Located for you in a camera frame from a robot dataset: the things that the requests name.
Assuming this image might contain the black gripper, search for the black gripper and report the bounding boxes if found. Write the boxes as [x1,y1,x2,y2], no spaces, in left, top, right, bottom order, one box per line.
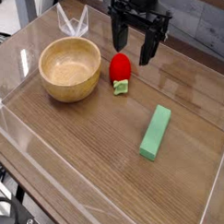
[108,0,172,66]

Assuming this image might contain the green foam stick block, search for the green foam stick block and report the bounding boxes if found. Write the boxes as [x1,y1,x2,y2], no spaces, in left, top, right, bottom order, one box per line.
[140,105,171,161]

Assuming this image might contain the brown wooden bowl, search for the brown wooden bowl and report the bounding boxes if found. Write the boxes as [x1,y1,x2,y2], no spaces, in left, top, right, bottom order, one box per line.
[38,37,101,103]

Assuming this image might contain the red toy strawberry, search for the red toy strawberry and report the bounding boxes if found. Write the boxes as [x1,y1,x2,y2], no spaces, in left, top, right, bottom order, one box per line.
[109,53,132,96]

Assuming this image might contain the black table leg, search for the black table leg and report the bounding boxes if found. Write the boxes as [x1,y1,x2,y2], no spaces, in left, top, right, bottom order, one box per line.
[15,185,25,203]

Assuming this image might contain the black device bottom left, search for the black device bottom left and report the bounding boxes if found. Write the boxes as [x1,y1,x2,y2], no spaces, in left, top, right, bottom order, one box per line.
[0,196,40,224]

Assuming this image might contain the clear acrylic corner bracket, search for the clear acrylic corner bracket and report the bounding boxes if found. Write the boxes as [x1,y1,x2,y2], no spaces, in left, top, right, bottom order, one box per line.
[56,3,89,37]

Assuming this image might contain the clear acrylic tray wall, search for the clear acrylic tray wall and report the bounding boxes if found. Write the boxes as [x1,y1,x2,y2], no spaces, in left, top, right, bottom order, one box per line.
[0,10,224,224]

